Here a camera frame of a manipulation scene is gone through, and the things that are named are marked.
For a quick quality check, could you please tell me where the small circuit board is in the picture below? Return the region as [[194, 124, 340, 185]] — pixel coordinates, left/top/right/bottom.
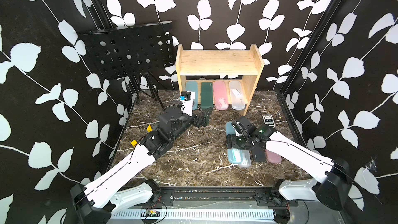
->
[[144, 209, 161, 219]]

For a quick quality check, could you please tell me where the wooden two-tier shelf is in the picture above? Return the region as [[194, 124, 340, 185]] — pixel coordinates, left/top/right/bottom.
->
[[175, 44, 265, 115]]

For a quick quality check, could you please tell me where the black perforated music stand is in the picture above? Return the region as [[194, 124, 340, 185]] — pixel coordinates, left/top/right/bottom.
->
[[78, 21, 176, 102]]

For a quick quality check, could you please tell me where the dark grey pencil case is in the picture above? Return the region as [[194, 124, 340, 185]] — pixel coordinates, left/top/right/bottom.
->
[[251, 146, 267, 162]]

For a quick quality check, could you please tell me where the pink pencil case top shelf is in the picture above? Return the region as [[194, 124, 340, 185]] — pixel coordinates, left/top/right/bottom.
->
[[265, 149, 282, 164]]

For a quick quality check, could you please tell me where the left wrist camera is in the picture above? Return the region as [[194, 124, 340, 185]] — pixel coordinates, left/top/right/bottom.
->
[[179, 91, 195, 116]]

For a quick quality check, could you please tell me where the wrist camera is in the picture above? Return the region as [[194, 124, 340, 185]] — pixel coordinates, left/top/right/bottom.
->
[[179, 91, 195, 116], [232, 116, 257, 138]]

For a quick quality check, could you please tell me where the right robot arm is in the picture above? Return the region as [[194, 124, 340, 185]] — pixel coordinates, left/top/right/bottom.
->
[[226, 116, 353, 211]]

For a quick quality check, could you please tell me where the clear pencil case lower shelf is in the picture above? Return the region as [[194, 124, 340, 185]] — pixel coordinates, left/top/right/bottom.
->
[[229, 81, 246, 111]]

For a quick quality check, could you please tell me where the dark green pencil case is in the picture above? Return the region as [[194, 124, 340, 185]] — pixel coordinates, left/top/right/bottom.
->
[[201, 82, 214, 110]]

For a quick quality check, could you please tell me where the white pencil case top shelf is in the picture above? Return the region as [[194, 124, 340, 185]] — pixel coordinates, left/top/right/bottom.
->
[[238, 150, 251, 168]]

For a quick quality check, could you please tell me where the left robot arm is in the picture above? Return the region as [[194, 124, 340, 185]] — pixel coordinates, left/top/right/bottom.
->
[[70, 104, 212, 224]]

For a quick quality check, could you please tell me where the pink pencil case shelf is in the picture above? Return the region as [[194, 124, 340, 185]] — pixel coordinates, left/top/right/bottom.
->
[[212, 81, 229, 110], [265, 149, 282, 164]]

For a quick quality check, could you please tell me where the light blue pencil case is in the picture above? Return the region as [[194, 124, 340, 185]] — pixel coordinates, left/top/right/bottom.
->
[[226, 121, 241, 164]]

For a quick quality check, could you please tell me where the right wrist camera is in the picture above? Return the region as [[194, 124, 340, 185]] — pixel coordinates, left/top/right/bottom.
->
[[232, 116, 257, 138]]

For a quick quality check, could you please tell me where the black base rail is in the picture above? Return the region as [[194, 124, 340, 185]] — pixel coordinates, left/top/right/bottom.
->
[[124, 186, 343, 209]]

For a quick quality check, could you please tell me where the teal pencil case lower shelf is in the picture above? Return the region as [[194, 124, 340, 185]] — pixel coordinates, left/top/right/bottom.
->
[[185, 81, 198, 110]]

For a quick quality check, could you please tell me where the pink pencil case lower shelf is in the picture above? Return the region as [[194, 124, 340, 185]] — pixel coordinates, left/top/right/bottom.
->
[[212, 81, 229, 110]]

